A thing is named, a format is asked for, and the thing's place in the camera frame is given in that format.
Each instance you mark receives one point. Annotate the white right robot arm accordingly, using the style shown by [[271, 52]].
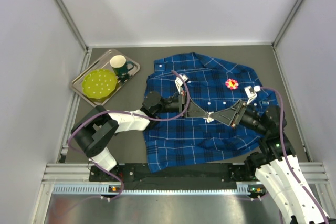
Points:
[[276, 166]]

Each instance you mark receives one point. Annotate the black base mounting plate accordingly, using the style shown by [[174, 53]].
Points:
[[137, 176]]

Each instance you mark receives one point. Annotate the blue plaid shirt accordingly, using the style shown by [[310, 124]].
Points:
[[189, 141]]

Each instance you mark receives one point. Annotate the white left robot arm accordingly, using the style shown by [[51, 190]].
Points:
[[95, 131]]

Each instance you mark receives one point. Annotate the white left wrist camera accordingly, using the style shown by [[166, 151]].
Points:
[[179, 82]]

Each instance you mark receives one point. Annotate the silver metal tray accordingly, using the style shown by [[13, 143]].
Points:
[[104, 63]]

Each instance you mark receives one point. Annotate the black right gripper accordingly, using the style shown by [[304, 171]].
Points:
[[238, 114]]

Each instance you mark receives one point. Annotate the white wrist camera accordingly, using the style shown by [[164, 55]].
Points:
[[179, 82], [251, 93]]

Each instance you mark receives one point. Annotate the yellow-green dotted plate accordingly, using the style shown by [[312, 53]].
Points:
[[99, 85]]

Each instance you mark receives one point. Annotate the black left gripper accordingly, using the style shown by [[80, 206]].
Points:
[[184, 105]]

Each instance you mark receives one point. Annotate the pink flower brooch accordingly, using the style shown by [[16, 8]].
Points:
[[232, 84]]

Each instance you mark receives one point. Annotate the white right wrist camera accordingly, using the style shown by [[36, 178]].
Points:
[[251, 93]]

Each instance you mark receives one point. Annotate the green mug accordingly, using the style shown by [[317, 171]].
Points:
[[121, 66]]

